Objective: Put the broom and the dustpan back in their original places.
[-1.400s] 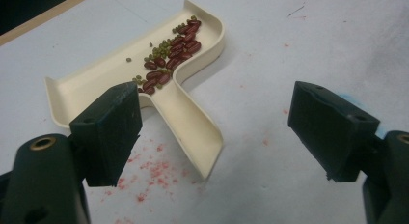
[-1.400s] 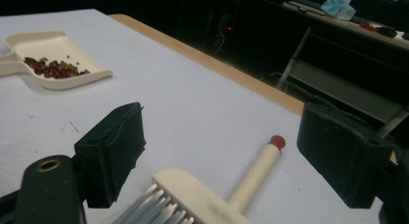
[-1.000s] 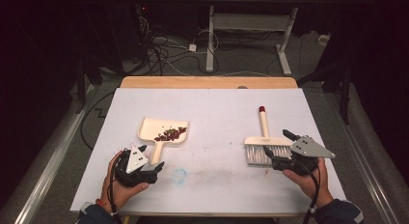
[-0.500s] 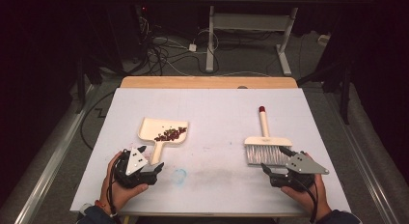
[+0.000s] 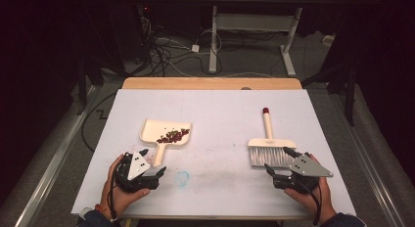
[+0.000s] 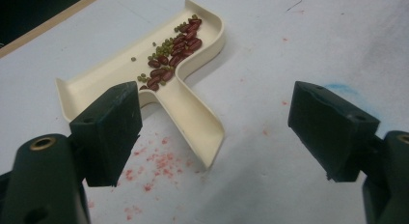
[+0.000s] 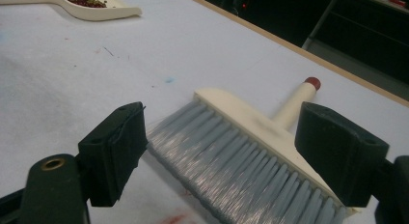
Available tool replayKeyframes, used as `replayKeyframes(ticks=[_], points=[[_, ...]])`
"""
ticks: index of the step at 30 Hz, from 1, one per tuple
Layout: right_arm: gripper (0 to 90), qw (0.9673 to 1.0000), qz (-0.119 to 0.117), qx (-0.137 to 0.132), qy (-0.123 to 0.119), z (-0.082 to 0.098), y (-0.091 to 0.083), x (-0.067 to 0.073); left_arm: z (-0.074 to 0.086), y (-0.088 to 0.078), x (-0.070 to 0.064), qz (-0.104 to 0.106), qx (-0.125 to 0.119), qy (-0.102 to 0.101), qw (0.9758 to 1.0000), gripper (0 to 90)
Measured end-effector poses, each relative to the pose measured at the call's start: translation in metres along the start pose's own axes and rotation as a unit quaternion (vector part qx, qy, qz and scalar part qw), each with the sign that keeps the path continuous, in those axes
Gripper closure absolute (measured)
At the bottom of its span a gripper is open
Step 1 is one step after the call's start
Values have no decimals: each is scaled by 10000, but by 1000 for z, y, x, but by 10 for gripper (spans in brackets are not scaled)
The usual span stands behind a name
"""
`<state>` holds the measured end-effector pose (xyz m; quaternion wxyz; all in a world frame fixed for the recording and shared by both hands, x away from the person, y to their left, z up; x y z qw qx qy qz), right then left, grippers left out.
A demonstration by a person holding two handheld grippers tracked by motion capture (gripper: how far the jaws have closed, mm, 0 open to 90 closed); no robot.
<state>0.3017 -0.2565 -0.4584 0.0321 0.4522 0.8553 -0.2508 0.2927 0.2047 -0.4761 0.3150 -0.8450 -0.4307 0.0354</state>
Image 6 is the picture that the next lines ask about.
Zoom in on green mung beans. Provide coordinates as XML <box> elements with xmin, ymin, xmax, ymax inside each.
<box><xmin>129</xmin><ymin>14</ymin><xmax>199</xmax><ymax>87</ymax></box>

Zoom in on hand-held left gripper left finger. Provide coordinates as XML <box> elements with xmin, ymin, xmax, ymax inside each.
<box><xmin>68</xmin><ymin>81</ymin><xmax>144</xmax><ymax>188</ymax></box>

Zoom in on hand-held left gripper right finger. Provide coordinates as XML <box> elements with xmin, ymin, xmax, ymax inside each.
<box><xmin>286</xmin><ymin>81</ymin><xmax>381</xmax><ymax>183</ymax></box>

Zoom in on wooden table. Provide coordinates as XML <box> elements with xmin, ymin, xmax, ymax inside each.
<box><xmin>0</xmin><ymin>0</ymin><xmax>109</xmax><ymax>60</ymax></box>

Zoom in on cream plastic dustpan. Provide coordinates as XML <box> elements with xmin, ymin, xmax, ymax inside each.
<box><xmin>55</xmin><ymin>0</ymin><xmax>227</xmax><ymax>171</ymax></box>

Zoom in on pile of red beans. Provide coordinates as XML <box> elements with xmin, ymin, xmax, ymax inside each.
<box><xmin>139</xmin><ymin>17</ymin><xmax>204</xmax><ymax>93</ymax></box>

